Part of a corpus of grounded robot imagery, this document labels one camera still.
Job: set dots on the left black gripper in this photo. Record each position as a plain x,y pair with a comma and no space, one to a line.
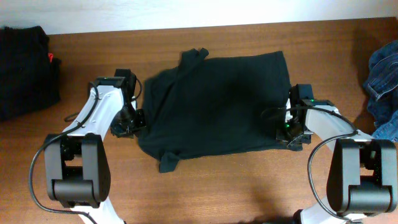
121,131

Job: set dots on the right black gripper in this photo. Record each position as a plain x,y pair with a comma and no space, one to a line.
306,139

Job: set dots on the dark green t-shirt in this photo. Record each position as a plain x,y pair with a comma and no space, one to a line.
214,106

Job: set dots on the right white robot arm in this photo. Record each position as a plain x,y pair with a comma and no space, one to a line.
362,181

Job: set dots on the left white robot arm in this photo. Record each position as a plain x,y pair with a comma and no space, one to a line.
77,170

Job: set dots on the blue denim jeans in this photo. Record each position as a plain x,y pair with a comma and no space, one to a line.
381,86

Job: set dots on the black folded garment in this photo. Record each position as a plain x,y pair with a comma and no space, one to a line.
29,72

